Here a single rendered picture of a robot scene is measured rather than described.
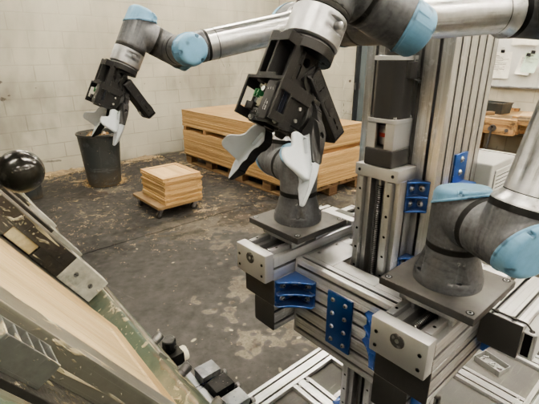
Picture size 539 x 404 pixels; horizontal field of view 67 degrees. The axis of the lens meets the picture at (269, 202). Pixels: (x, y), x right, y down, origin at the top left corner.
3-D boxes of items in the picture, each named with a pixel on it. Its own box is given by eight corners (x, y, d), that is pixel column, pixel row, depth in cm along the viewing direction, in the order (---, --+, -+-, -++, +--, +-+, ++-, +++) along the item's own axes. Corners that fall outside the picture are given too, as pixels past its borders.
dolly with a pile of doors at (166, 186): (204, 208, 426) (202, 171, 413) (159, 221, 394) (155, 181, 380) (176, 194, 470) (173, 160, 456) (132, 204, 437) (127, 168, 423)
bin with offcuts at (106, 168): (133, 183, 509) (127, 131, 487) (91, 191, 477) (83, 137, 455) (117, 175, 545) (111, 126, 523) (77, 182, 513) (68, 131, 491)
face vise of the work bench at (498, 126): (513, 155, 434) (521, 119, 420) (504, 159, 417) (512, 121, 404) (476, 149, 462) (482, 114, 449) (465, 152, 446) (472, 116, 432)
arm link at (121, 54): (135, 58, 109) (149, 58, 103) (130, 74, 109) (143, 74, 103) (110, 43, 104) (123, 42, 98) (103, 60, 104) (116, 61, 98)
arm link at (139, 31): (165, 17, 103) (132, -2, 98) (150, 58, 103) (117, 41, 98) (156, 22, 109) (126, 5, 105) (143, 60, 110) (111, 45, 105)
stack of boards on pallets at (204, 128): (361, 186, 499) (366, 122, 472) (301, 205, 434) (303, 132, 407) (240, 151, 672) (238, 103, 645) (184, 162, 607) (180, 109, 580)
